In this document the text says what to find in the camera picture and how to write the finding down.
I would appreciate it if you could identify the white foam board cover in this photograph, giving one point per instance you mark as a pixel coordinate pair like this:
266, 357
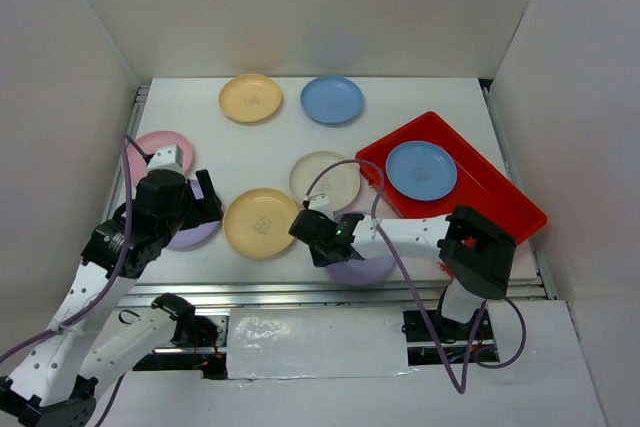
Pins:
338, 342

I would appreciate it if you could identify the pink plastic plate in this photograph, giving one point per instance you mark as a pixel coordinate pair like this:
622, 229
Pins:
150, 143

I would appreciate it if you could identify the yellow plastic plate front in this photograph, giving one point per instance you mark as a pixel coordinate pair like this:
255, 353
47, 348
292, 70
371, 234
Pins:
256, 223

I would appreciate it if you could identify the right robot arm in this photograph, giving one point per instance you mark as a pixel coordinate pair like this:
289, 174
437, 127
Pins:
358, 250

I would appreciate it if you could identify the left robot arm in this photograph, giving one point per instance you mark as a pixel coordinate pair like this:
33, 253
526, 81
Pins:
65, 373

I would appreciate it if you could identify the yellow plastic plate rear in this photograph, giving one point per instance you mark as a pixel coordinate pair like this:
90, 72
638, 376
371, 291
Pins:
250, 98

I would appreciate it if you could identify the purple plastic plate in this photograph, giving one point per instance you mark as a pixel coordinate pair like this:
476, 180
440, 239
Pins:
371, 271
190, 237

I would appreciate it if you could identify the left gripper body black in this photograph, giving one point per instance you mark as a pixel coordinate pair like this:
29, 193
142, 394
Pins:
194, 211

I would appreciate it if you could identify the cream plastic plate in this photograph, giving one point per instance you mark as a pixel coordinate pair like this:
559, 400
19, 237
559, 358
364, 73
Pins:
341, 184

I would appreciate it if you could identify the blue plastic plate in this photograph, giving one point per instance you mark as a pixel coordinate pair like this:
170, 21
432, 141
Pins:
332, 100
421, 170

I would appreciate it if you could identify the red plastic bin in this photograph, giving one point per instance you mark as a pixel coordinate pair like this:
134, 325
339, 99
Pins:
479, 185

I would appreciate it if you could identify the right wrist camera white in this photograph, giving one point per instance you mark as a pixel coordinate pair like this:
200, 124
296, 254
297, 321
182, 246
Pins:
320, 203

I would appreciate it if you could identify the yellow plastic plate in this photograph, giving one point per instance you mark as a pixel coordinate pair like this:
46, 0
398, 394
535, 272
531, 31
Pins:
256, 223
250, 98

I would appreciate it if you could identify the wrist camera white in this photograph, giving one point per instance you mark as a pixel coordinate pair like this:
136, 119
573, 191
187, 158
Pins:
320, 203
169, 157

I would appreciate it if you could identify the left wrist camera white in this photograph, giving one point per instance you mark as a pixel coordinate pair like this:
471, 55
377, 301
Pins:
169, 157

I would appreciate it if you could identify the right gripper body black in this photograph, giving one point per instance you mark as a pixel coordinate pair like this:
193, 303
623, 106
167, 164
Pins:
320, 257

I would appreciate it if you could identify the aluminium table frame rail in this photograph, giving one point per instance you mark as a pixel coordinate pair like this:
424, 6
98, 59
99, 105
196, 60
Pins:
261, 295

